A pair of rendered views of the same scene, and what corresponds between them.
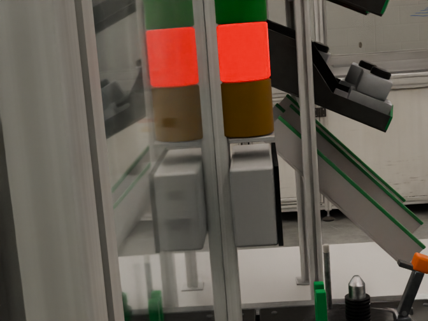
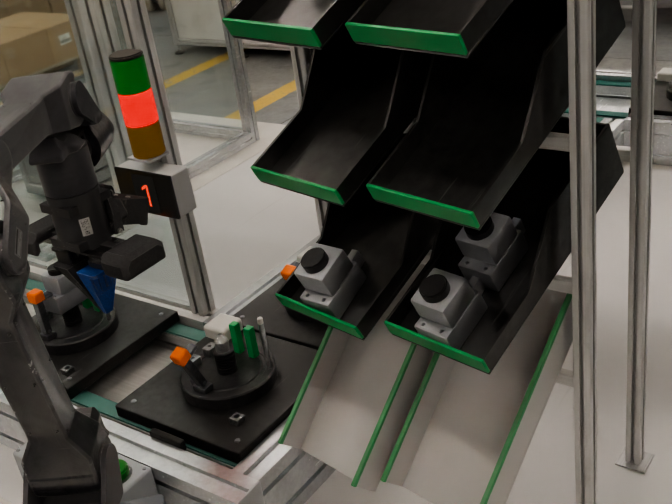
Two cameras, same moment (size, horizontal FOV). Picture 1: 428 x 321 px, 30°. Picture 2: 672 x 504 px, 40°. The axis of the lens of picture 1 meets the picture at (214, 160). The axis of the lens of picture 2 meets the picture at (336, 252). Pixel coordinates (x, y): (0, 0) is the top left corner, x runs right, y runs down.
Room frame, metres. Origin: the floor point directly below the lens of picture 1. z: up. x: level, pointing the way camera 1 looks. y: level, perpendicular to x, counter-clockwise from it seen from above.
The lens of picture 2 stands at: (1.69, -0.96, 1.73)
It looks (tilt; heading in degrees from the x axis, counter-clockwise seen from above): 27 degrees down; 125
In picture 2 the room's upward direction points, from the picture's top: 9 degrees counter-clockwise
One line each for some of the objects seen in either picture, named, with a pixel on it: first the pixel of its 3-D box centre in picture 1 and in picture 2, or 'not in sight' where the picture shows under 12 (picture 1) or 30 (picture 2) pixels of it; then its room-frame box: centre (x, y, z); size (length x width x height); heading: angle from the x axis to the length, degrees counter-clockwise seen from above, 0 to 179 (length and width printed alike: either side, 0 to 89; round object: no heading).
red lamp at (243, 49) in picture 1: (241, 51); (138, 106); (0.72, -0.03, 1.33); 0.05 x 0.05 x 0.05
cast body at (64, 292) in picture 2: not in sight; (66, 281); (0.57, -0.13, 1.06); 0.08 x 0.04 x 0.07; 86
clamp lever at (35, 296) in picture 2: not in sight; (44, 309); (0.56, -0.18, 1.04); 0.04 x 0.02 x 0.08; 86
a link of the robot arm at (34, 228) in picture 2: not in sight; (81, 222); (0.94, -0.36, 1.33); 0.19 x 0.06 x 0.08; 176
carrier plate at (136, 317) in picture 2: not in sight; (78, 335); (0.57, -0.14, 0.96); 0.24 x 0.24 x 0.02; 86
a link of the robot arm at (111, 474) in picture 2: not in sight; (67, 487); (1.04, -0.55, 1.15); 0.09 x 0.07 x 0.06; 30
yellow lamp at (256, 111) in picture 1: (244, 106); (146, 137); (0.72, -0.03, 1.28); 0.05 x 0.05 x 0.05
